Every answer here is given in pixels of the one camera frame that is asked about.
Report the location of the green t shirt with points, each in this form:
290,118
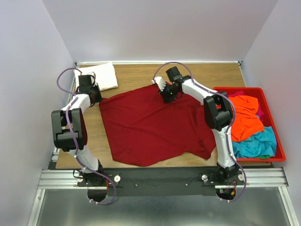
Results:
264,156

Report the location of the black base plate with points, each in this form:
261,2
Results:
130,182

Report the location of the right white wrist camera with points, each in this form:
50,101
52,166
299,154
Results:
159,82

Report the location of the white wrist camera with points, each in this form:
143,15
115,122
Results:
159,82
93,77

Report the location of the teal t shirt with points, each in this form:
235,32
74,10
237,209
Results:
261,143

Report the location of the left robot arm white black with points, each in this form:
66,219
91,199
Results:
70,133

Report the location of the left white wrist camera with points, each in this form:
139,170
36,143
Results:
93,77

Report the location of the magenta t shirt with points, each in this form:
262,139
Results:
259,114

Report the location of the folded white t shirt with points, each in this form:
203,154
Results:
104,74

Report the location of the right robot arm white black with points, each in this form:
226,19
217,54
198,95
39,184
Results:
219,115

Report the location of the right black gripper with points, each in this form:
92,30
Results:
167,99

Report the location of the dark red t shirt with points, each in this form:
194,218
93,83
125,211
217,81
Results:
143,130

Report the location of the orange t shirt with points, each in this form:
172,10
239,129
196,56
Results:
246,123

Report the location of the aluminium frame rail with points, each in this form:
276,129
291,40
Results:
262,201

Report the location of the red plastic bin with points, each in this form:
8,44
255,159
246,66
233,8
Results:
268,121

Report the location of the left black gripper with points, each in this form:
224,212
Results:
99,98

